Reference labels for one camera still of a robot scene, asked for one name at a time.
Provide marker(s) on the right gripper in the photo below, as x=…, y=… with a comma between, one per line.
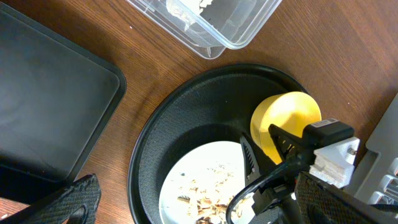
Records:
x=326, y=150

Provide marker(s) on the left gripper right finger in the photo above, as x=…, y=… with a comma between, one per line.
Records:
x=320, y=202

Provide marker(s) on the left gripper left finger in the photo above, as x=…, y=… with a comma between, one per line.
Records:
x=76, y=203

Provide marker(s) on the yellow-green bowl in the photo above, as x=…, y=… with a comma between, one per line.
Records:
x=291, y=111

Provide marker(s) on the white napkin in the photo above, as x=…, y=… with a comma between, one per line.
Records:
x=187, y=10

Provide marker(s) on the grey dishwasher rack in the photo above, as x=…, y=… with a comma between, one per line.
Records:
x=374, y=180

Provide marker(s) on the round black tray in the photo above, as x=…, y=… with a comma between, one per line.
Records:
x=216, y=105

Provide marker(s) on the food scraps on plate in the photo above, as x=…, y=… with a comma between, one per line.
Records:
x=208, y=192

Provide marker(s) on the grey plate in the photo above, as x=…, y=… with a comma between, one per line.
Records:
x=208, y=155

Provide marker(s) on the black rectangular bin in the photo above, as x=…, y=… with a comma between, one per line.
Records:
x=56, y=100

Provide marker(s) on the clear plastic bin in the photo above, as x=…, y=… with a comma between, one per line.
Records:
x=225, y=24

